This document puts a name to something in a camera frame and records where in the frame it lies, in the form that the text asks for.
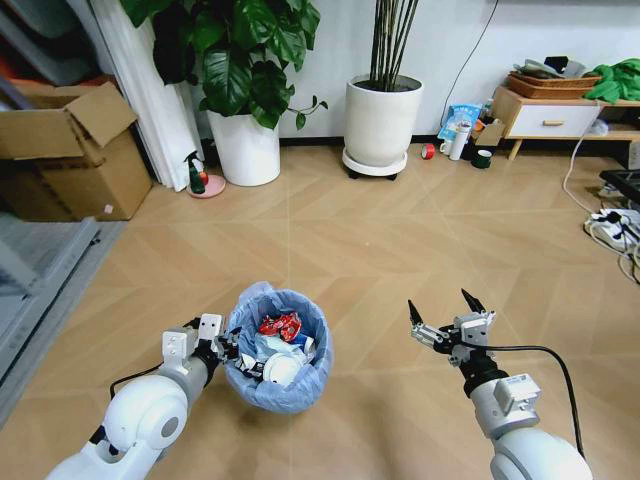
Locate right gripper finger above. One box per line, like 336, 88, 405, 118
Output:
407, 298, 451, 354
459, 287, 498, 326

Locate trash bin with blue bag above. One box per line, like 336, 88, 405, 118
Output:
223, 281, 335, 415

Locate black and white carton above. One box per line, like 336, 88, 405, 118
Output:
234, 349, 266, 379

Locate crumpled white tissue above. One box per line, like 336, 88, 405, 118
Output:
252, 332, 307, 362

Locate red crumpled wrapper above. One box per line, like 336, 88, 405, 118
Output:
257, 310, 304, 343

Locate white paper cup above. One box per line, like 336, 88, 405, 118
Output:
262, 352, 304, 389

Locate pink round saucer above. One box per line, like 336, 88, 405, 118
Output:
188, 174, 227, 200

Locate white power strip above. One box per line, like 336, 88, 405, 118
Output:
583, 208, 640, 251

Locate white thermos bottle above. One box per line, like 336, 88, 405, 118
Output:
448, 124, 470, 162

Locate green spray bottle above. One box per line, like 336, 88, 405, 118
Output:
183, 150, 209, 195

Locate white wheeled pot tray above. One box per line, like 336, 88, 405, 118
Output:
341, 147, 409, 182

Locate small open cardboard box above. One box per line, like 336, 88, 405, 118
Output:
472, 117, 507, 148

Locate blue and white package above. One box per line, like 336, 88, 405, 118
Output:
437, 103, 483, 142

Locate tall white plant pot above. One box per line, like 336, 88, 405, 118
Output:
206, 109, 282, 188

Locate large closed cardboard box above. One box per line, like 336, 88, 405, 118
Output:
0, 127, 154, 223

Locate wooden cabinet with white drawer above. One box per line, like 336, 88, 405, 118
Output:
492, 85, 640, 161

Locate wide white plant pot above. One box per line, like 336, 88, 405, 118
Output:
344, 73, 425, 166

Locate white plastic bag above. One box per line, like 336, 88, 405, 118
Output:
585, 105, 612, 136

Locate brown wicker basket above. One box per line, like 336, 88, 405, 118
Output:
507, 71, 603, 100

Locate grey and black items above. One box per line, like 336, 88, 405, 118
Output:
512, 55, 587, 80

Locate white leaning boards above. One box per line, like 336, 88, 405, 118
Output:
89, 0, 204, 193

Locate green cloth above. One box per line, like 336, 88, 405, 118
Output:
582, 57, 640, 103

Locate thin-stemmed bamboo plant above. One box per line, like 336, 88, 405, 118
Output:
368, 0, 421, 93

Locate broad-leaf green plant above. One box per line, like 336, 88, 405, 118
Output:
118, 0, 330, 132

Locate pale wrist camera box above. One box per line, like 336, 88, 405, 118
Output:
453, 312, 497, 347
198, 313, 224, 342

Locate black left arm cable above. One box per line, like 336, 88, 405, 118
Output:
108, 364, 166, 401

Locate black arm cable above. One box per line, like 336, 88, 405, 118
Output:
108, 364, 166, 401
469, 342, 587, 459

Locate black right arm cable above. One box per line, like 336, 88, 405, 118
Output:
469, 342, 587, 459

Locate white floor cable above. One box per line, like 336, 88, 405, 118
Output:
563, 119, 609, 214

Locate black wall cable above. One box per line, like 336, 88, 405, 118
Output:
438, 0, 500, 132

